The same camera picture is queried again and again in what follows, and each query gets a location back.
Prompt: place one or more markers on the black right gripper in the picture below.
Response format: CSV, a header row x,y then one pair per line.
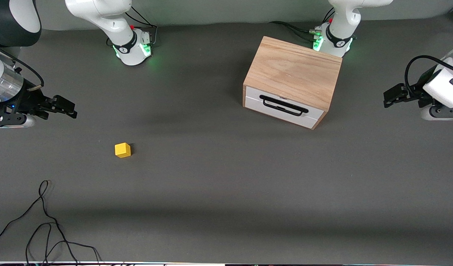
x,y
28,98

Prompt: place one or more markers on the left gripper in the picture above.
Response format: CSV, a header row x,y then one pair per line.
x,y
414,92

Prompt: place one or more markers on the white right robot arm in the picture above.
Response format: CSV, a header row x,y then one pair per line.
x,y
108,18

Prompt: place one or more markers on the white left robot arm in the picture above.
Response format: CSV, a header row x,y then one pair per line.
x,y
342,22

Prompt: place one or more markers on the yellow cube block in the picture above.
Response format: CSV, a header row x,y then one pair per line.
x,y
122,150

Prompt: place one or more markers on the wooden drawer cabinet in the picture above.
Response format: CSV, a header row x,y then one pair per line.
x,y
294,70

